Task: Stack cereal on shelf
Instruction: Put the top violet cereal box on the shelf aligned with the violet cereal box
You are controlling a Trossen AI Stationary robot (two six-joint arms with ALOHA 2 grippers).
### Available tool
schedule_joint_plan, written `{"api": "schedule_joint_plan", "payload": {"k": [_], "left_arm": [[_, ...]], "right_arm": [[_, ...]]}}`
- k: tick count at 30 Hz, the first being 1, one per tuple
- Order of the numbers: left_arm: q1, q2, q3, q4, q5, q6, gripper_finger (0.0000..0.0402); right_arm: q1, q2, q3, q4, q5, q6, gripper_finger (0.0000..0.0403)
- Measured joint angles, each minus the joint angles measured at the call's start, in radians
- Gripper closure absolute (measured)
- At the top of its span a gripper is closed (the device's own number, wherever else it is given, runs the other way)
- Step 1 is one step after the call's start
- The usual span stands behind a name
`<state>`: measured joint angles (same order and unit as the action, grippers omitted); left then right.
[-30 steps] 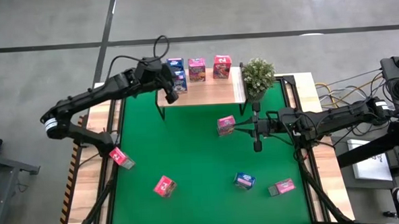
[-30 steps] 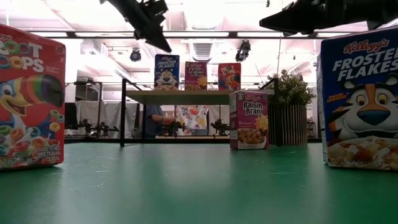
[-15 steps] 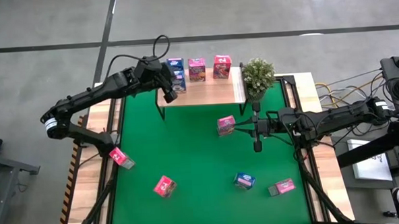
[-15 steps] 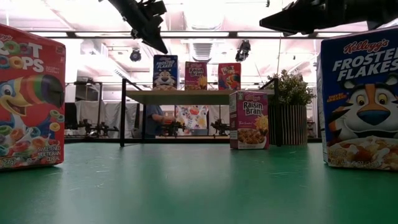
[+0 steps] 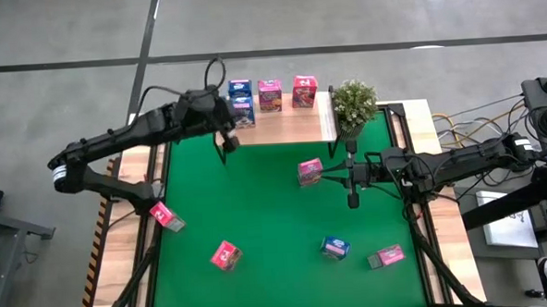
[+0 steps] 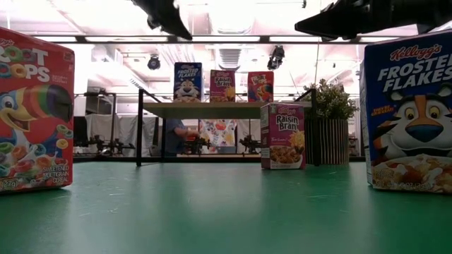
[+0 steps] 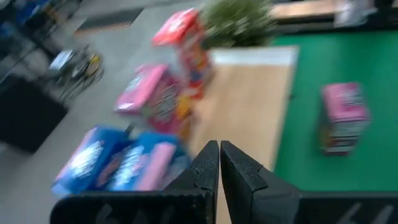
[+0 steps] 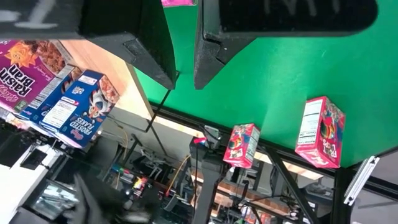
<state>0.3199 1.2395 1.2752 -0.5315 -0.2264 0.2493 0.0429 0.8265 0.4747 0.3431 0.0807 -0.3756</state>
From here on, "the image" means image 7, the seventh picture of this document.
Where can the green potted plant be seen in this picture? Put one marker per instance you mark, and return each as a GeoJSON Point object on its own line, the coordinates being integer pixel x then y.
{"type": "Point", "coordinates": [236, 21]}

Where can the wooden shelf black legs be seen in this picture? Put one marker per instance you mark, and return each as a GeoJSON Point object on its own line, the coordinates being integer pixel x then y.
{"type": "Point", "coordinates": [248, 109]}

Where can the Froot Loops cereal box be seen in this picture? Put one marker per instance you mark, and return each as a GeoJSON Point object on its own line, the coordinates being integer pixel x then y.
{"type": "Point", "coordinates": [189, 56]}

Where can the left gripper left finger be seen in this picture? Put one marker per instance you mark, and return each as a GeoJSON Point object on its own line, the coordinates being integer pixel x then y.
{"type": "Point", "coordinates": [174, 205]}

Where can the black table frame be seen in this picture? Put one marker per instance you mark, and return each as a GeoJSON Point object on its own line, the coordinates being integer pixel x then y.
{"type": "Point", "coordinates": [311, 26]}

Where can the grey equipment cart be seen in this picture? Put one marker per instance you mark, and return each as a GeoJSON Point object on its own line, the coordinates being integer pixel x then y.
{"type": "Point", "coordinates": [74, 68]}

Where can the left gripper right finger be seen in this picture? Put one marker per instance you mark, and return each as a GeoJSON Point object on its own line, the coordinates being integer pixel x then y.
{"type": "Point", "coordinates": [267, 205]}

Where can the Raisin Bran cereal box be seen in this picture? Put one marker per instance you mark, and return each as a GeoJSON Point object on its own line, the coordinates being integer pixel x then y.
{"type": "Point", "coordinates": [149, 93]}
{"type": "Point", "coordinates": [343, 105]}

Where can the green table mat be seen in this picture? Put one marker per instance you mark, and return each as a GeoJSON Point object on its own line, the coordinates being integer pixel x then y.
{"type": "Point", "coordinates": [382, 124]}

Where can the black floor mat striped edge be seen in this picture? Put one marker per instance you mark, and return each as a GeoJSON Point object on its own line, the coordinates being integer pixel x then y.
{"type": "Point", "coordinates": [109, 21]}

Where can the Frosted Flakes cereal box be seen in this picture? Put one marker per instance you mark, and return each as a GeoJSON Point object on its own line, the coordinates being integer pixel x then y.
{"type": "Point", "coordinates": [84, 158]}
{"type": "Point", "coordinates": [140, 165]}

